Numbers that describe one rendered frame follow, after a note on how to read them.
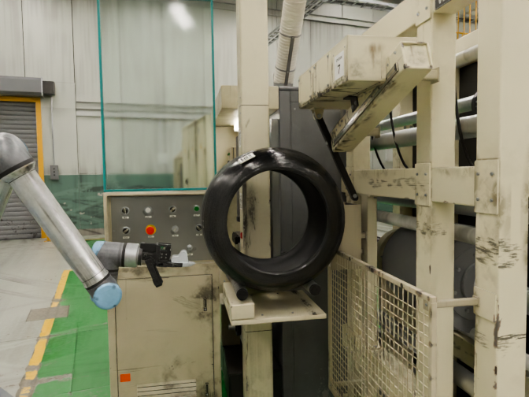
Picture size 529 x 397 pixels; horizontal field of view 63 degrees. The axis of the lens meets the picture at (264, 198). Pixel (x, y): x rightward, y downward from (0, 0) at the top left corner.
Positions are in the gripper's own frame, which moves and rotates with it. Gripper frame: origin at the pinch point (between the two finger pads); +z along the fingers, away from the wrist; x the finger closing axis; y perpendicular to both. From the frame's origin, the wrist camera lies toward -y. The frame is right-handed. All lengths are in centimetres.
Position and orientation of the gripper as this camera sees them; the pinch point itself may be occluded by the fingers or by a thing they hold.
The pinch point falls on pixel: (191, 265)
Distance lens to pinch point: 171.9
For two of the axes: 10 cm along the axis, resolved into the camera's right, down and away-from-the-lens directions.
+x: -1.8, -0.5, 9.8
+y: 1.0, -9.9, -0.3
